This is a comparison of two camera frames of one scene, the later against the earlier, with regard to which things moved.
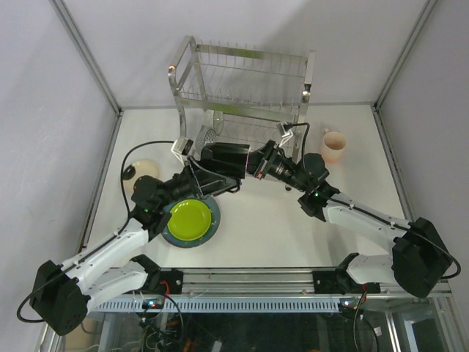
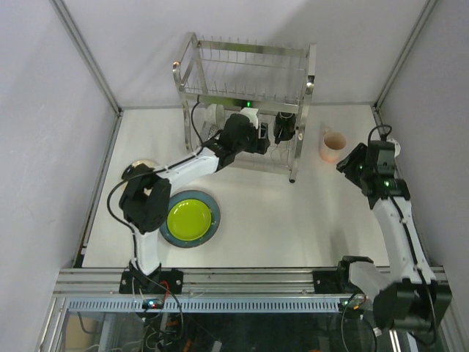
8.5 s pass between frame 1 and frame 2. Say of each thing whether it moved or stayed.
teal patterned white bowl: moved
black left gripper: moved
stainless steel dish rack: stayed
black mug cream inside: moved
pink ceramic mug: stayed
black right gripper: moved
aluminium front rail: stayed
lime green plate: stayed
